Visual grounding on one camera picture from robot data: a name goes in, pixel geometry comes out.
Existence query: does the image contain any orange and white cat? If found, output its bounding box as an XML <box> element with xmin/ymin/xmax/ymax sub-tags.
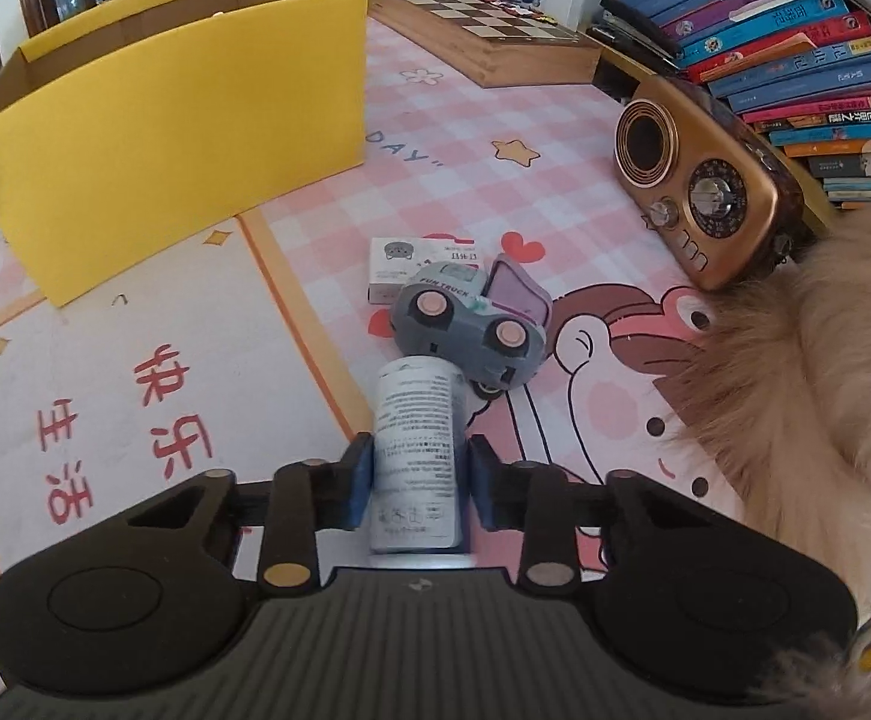
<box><xmin>660</xmin><ymin>187</ymin><xmax>871</xmax><ymax>717</ymax></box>

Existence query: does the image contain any yellow cardboard box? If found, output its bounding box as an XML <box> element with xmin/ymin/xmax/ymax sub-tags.
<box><xmin>0</xmin><ymin>0</ymin><xmax>370</xmax><ymax>308</ymax></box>

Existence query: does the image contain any row of leaning books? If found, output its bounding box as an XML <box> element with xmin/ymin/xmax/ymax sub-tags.
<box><xmin>585</xmin><ymin>0</ymin><xmax>871</xmax><ymax>212</ymax></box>

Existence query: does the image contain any small white staple box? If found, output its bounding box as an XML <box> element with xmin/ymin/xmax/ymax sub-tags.
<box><xmin>367</xmin><ymin>236</ymin><xmax>486</xmax><ymax>307</ymax></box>

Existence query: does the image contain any grey toy car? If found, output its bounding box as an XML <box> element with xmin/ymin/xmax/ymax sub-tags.
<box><xmin>391</xmin><ymin>253</ymin><xmax>555</xmax><ymax>401</ymax></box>

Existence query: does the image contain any printed orange-edged desk mat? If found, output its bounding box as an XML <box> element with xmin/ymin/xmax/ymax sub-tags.
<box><xmin>0</xmin><ymin>208</ymin><xmax>367</xmax><ymax>605</ymax></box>

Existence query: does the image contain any brown retro radio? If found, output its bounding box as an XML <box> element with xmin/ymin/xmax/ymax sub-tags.
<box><xmin>613</xmin><ymin>75</ymin><xmax>809</xmax><ymax>293</ymax></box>

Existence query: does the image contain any white printed bottle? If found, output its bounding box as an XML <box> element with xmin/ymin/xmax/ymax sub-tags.
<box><xmin>369</xmin><ymin>358</ymin><xmax>475</xmax><ymax>567</ymax></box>

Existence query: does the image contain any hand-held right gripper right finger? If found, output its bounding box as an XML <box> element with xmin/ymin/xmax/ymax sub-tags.
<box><xmin>467</xmin><ymin>433</ymin><xmax>716</xmax><ymax>593</ymax></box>

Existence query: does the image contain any desktop with pink checked cloth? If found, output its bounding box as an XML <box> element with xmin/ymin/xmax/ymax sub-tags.
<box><xmin>0</xmin><ymin>11</ymin><xmax>845</xmax><ymax>616</ymax></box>

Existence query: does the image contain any wooden chess board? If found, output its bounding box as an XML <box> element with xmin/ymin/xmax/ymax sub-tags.
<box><xmin>366</xmin><ymin>0</ymin><xmax>603</xmax><ymax>89</ymax></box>

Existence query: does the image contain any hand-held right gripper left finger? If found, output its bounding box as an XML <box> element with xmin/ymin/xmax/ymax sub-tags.
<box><xmin>127</xmin><ymin>431</ymin><xmax>376</xmax><ymax>593</ymax></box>

